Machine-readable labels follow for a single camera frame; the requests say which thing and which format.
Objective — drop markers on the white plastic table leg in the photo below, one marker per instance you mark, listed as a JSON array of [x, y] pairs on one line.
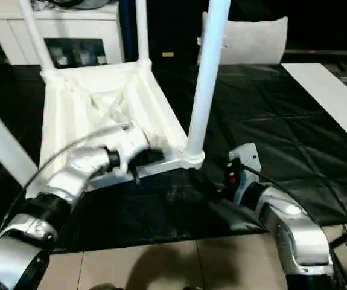
[[203, 90], [36, 36], [1, 136], [142, 30]]

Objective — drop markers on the white plastic table top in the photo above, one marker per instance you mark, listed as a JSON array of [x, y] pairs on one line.
[[70, 121]]

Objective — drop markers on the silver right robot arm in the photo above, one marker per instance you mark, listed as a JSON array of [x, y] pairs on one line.
[[291, 223]]

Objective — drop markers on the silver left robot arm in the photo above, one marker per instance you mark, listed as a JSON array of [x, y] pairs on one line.
[[70, 175]]

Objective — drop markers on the black work mat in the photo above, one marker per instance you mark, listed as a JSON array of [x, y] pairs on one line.
[[266, 121]]

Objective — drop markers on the black robot foot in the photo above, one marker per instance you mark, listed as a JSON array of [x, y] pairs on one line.
[[195, 287], [106, 287]]

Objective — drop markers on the small white jar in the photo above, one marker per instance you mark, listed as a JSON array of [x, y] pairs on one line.
[[81, 58], [60, 60], [100, 59]]

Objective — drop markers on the white board on right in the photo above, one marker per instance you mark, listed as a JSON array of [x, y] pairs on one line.
[[333, 93]]

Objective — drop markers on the grey cushion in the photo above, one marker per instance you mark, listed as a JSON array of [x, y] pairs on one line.
[[257, 42]]

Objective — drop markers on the white glass-door cabinet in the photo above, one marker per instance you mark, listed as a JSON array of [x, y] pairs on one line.
[[85, 27]]

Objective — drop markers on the grey round helmet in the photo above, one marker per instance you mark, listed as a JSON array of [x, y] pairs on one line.
[[85, 3]]

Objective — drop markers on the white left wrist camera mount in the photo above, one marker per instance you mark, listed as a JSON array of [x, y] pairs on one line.
[[131, 142]]

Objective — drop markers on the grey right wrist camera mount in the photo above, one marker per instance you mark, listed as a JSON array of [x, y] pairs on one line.
[[248, 157]]

